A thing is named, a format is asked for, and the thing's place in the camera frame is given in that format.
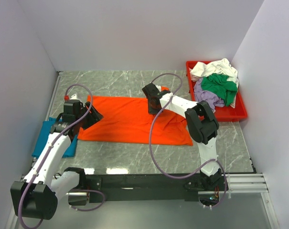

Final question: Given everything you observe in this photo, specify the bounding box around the orange t-shirt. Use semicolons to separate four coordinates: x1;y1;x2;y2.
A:
78;96;193;146

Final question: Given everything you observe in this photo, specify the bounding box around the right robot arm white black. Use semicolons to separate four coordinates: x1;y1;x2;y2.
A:
142;83;224;190

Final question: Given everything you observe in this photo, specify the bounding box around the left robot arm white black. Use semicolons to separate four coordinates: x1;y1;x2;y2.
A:
11;99;103;220

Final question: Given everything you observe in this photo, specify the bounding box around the folded blue t-shirt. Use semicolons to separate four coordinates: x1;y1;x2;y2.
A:
32;117;78;158

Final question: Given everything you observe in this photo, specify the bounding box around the lilac t-shirt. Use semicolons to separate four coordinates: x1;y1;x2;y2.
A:
193;78;225;113

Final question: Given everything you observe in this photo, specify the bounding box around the green t-shirt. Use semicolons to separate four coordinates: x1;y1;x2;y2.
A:
201;73;238;106

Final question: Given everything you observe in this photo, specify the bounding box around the red plastic bin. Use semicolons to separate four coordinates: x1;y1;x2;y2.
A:
185;61;247;122

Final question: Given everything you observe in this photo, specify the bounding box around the white t-shirt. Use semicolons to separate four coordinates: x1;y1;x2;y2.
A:
189;58;240;109

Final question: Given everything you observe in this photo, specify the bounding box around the black base beam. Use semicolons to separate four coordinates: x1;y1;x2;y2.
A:
58;166;228;208

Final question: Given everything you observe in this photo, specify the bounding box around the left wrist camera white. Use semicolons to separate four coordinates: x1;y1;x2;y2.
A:
64;94;80;102

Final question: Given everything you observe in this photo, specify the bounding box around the aluminium rail frame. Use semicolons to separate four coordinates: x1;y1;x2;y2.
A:
4;71;278;229

